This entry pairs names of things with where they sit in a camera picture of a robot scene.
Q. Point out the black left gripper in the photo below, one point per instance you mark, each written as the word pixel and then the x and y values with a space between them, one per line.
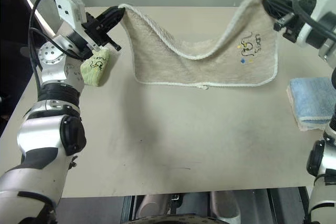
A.
pixel 95 28

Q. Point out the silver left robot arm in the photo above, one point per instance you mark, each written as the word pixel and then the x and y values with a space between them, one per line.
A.
pixel 50 134

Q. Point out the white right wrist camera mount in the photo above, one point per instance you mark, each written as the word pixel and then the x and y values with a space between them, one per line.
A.
pixel 325 1

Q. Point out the beige towel with embroidered logo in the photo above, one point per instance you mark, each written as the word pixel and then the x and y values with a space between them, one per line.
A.
pixel 183 69

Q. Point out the folded blue towel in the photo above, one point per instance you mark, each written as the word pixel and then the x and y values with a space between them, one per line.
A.
pixel 312 98

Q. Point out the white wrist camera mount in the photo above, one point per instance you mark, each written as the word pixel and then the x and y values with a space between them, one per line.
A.
pixel 325 1
pixel 65 6

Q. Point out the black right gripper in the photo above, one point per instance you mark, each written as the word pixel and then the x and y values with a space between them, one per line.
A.
pixel 287 26

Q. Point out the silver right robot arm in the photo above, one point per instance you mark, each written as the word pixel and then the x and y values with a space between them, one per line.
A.
pixel 321 195

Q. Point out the grey chair armrest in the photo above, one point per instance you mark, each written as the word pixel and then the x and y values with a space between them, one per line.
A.
pixel 29 51

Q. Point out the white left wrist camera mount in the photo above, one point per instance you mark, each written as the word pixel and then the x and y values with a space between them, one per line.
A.
pixel 65 6

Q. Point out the grey rounded cylinder shape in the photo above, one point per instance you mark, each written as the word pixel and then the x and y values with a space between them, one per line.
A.
pixel 225 205
pixel 152 205

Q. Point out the black office chair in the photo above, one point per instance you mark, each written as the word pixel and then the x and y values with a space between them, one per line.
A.
pixel 13 51

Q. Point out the black dotted round shape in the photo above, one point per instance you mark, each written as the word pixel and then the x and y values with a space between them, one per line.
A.
pixel 173 220

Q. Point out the folded green towel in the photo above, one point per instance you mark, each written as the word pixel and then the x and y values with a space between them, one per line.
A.
pixel 95 74

